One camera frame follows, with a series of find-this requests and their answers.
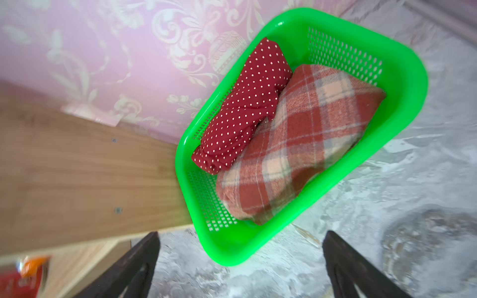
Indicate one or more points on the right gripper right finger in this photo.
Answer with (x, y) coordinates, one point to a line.
(350, 273)

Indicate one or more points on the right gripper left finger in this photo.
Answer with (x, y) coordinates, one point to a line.
(131, 276)

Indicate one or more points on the red plaid skirt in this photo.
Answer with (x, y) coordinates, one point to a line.
(321, 115)

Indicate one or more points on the red polka dot skirt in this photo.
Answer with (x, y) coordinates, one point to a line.
(253, 99)

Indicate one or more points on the green plastic basket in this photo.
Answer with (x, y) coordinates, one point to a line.
(305, 35)

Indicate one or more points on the wooden two-tier shelf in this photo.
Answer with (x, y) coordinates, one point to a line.
(78, 191)

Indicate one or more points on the orange snack bag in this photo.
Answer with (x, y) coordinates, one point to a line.
(28, 266)

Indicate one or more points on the red cola can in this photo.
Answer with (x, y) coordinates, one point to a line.
(13, 285)

